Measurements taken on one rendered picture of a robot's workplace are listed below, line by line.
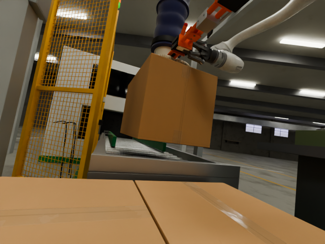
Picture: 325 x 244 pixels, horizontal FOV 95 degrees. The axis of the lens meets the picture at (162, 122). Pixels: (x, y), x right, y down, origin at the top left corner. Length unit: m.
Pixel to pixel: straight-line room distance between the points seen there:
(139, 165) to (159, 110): 0.26
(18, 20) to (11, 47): 0.19
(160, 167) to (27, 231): 0.43
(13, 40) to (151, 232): 1.41
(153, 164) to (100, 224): 0.35
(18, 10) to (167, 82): 1.16
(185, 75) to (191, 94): 0.10
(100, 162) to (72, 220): 0.28
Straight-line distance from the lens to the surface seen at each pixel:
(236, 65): 1.04
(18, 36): 1.49
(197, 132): 0.80
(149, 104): 0.68
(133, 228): 0.32
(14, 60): 1.44
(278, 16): 1.14
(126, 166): 0.60
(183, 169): 0.68
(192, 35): 0.82
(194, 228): 0.35
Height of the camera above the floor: 0.71
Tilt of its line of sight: 5 degrees up
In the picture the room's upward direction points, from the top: 8 degrees clockwise
